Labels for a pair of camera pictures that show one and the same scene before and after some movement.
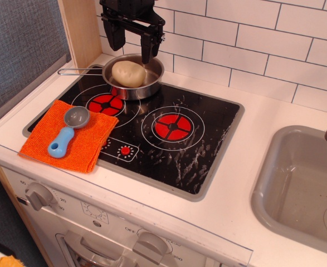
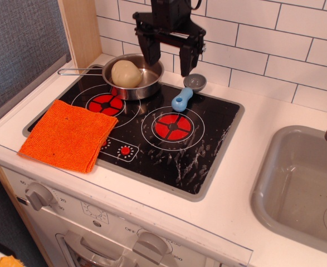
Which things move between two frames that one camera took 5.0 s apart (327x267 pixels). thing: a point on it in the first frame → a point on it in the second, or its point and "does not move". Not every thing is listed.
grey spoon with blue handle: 77,117 → 194,82
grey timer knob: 39,195 does not move
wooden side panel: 82,20 does not move
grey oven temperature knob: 150,246 does not move
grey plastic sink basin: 297,192 does not move
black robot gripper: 140,15 → 170,20
